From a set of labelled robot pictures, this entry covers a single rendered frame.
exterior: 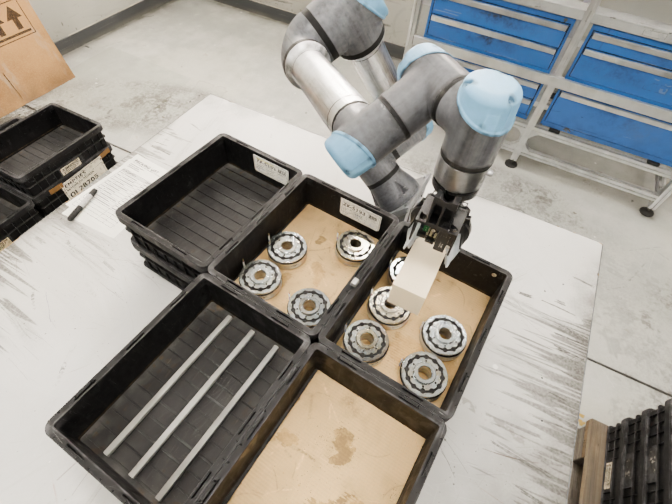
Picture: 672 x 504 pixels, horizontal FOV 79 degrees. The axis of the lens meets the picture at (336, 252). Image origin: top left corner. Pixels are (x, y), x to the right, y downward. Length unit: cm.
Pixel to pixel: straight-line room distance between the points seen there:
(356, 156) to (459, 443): 73
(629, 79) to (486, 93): 213
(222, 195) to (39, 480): 78
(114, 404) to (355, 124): 73
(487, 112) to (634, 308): 208
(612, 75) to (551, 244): 132
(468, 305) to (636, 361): 139
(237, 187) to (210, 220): 14
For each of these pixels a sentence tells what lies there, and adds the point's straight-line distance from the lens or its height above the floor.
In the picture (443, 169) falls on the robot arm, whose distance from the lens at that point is 60.
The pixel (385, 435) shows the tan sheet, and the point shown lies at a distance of 90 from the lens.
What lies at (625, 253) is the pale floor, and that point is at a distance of 276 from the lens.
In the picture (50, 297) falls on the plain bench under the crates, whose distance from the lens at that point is 135.
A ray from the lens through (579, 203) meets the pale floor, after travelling 289.
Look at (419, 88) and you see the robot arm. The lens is 61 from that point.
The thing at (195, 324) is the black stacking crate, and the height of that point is 83.
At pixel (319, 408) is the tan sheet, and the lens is 90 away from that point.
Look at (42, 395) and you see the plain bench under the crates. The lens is 122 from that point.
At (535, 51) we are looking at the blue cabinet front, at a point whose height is 69.
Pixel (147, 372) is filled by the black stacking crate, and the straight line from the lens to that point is 99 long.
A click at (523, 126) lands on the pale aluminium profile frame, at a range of 278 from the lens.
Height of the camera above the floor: 170
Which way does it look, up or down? 53 degrees down
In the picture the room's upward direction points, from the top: 6 degrees clockwise
